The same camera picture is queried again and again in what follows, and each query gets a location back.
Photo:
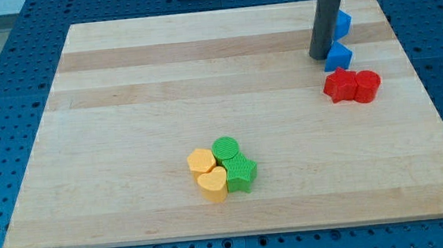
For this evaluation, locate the wooden board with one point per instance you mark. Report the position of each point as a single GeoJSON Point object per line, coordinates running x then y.
{"type": "Point", "coordinates": [131, 99]}

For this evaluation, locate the red cylinder block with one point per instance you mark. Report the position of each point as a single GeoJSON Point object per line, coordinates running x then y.
{"type": "Point", "coordinates": [368, 83]}

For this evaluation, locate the green cylinder block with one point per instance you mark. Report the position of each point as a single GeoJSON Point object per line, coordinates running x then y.
{"type": "Point", "coordinates": [225, 148]}

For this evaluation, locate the yellow heart block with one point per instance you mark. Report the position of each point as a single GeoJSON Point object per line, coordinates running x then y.
{"type": "Point", "coordinates": [213, 185]}

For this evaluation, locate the blue crescent block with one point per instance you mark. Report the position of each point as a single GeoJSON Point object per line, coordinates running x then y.
{"type": "Point", "coordinates": [343, 25]}

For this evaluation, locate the yellow hexagon block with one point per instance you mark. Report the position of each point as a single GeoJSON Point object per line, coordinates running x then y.
{"type": "Point", "coordinates": [201, 161]}

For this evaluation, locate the blue cube block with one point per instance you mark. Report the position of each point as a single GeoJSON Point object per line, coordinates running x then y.
{"type": "Point", "coordinates": [338, 56]}

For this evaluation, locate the red star block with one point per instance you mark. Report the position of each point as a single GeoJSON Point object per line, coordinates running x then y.
{"type": "Point", "coordinates": [341, 85]}

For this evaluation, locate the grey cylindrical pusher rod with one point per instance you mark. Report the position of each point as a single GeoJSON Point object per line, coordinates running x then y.
{"type": "Point", "coordinates": [324, 27]}

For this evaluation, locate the green star block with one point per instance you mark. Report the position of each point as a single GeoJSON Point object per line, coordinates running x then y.
{"type": "Point", "coordinates": [241, 172]}

